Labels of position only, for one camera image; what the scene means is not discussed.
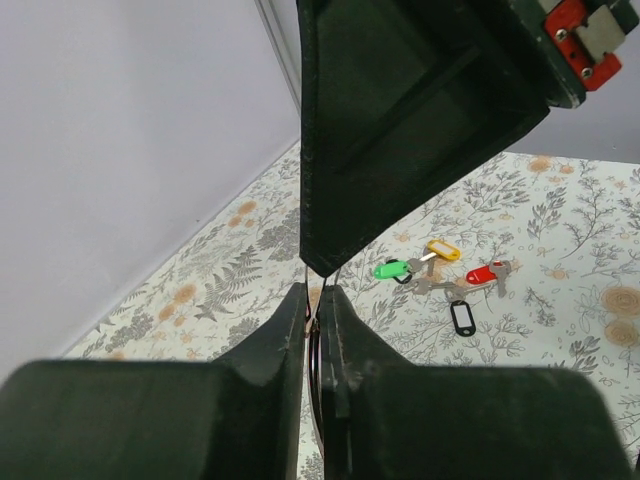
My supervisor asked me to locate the red key tag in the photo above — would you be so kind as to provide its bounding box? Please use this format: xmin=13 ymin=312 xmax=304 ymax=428
xmin=465 ymin=265 xmax=497 ymax=285

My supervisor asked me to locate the green key tag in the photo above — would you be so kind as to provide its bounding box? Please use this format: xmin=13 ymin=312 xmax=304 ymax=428
xmin=373 ymin=259 xmax=413 ymax=284

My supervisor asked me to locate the yellow key tag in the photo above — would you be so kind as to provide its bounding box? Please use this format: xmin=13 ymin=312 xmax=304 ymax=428
xmin=423 ymin=240 xmax=461 ymax=261

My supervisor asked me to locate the silver metal keyring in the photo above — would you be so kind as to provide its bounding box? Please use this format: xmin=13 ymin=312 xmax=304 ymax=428
xmin=304 ymin=266 xmax=348 ymax=460

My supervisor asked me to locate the left aluminium frame post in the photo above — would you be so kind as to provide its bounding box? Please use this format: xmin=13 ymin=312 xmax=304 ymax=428
xmin=255 ymin=0 xmax=302 ymax=116

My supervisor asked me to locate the floral patterned table mat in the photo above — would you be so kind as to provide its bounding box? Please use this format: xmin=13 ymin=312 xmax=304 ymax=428
xmin=68 ymin=147 xmax=639 ymax=461

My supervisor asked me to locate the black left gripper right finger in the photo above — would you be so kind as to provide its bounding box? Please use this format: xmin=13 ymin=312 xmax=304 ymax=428
xmin=319 ymin=286 xmax=633 ymax=479

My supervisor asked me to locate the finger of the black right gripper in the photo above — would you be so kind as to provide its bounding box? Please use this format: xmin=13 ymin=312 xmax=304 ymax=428
xmin=297 ymin=1 xmax=549 ymax=276

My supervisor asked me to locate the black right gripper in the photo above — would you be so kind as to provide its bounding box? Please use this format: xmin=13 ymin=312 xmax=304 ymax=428
xmin=509 ymin=0 xmax=639 ymax=108

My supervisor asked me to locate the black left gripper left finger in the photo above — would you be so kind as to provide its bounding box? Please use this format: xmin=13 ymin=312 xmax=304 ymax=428
xmin=1 ymin=283 xmax=306 ymax=479

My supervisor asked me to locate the black key tag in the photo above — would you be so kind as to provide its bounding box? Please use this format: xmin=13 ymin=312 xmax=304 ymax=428
xmin=450 ymin=300 xmax=476 ymax=337

